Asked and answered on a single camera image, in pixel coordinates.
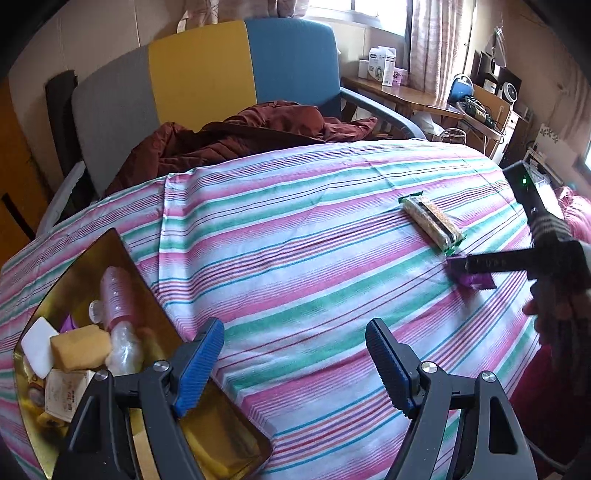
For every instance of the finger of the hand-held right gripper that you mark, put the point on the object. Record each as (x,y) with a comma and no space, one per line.
(498,263)

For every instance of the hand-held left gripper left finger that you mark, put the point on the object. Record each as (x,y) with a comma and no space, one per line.
(198,369)

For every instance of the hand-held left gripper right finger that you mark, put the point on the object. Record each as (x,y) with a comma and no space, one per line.
(392,369)

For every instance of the purple snack packet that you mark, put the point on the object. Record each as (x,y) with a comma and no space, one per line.
(475,279)

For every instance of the gold tin box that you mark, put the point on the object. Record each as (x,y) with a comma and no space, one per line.
(221,434)

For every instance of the cracker packet with green ends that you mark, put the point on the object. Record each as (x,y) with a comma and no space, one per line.
(431,221)

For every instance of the pink plastic bottle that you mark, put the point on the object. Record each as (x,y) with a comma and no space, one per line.
(117,295)

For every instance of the cream cardboard box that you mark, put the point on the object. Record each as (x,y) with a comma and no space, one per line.
(64,392)

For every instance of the white foam block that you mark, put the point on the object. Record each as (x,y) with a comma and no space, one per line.
(39,344)

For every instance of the person's right hand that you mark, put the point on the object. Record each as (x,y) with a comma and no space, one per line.
(551,314)

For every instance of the wooden desk with clutter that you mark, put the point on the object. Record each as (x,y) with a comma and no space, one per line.
(503,122)

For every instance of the white desk fan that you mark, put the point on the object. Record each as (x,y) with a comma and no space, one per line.
(508,87)

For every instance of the blue round object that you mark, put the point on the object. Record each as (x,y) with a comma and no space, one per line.
(459,90)

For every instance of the striped tablecloth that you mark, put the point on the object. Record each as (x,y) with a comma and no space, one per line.
(300,254)

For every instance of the red garment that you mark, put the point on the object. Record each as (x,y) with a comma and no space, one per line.
(540,415)

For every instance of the wooden side desk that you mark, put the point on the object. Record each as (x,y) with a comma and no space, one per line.
(406,94)

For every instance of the patterned beige curtain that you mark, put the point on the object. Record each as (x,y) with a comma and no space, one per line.
(438,46)
(286,7)

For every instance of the pink carton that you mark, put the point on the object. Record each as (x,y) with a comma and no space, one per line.
(400,77)

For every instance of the white carton with picture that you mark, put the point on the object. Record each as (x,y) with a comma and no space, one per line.
(388,64)

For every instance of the small white carton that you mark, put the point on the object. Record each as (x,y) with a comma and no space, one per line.
(369,64)

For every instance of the dark red jacket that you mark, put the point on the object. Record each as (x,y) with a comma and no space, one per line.
(231,134)

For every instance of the wooden wardrobe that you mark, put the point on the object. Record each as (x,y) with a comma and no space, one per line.
(14,161)

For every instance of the black rolled mat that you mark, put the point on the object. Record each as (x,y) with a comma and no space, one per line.
(62,120)

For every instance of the grey yellow blue chair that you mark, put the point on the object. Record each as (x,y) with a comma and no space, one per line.
(198,69)

